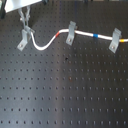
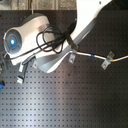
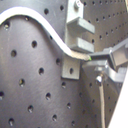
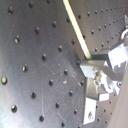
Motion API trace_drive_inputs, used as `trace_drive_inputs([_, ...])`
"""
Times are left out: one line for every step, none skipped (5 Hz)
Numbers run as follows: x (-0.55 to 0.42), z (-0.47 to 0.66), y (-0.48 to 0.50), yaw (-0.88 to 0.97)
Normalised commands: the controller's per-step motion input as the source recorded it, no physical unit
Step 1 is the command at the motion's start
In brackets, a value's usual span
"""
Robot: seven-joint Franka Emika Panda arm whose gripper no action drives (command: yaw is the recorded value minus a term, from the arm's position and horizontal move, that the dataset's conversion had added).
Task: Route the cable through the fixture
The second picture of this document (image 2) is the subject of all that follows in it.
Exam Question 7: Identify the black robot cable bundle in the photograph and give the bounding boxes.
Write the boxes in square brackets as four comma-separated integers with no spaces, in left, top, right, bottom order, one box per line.
[6,20,80,59]

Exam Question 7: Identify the metal cable clip left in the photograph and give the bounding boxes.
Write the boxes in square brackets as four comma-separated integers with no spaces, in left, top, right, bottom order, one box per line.
[69,51,76,64]

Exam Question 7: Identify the black perforated breadboard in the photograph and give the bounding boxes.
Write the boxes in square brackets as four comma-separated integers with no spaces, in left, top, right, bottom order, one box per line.
[0,10,128,128]

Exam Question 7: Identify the metal cable clip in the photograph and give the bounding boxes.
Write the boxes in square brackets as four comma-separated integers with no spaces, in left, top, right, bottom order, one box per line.
[101,51,114,70]
[69,51,76,64]

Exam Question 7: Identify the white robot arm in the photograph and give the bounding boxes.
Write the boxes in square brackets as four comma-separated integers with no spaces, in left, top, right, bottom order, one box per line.
[3,0,111,84]

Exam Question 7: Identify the white routed cable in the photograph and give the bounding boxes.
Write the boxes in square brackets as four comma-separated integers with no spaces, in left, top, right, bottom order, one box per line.
[75,50,128,64]

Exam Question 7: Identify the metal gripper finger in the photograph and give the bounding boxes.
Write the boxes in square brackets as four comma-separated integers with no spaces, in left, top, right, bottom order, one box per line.
[17,76,24,84]

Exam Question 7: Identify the metal cable clip right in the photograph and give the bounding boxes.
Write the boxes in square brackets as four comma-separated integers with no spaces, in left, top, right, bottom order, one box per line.
[101,51,114,70]

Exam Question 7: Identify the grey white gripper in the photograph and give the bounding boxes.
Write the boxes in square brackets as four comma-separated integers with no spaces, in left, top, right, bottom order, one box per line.
[4,13,50,72]

